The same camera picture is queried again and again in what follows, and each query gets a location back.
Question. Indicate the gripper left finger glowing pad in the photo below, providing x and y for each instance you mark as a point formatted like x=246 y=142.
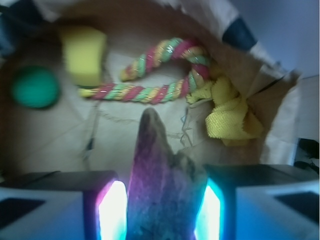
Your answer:
x=83 y=205

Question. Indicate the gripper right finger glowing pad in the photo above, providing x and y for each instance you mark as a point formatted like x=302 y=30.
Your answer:
x=259 y=202

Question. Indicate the brown wood chip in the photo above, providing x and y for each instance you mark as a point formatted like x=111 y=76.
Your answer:
x=165 y=190

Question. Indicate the yellow cloth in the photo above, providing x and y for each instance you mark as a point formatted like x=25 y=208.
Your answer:
x=231 y=120

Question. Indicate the green ball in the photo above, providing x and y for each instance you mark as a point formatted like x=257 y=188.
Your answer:
x=35 y=87

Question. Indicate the brown paper bag bin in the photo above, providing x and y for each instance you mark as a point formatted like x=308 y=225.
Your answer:
x=74 y=136

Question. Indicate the yellow sponge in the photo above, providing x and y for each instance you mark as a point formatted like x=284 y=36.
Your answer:
x=83 y=49

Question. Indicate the multicolour twisted rope toy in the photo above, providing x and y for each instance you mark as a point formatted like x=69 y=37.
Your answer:
x=167 y=50

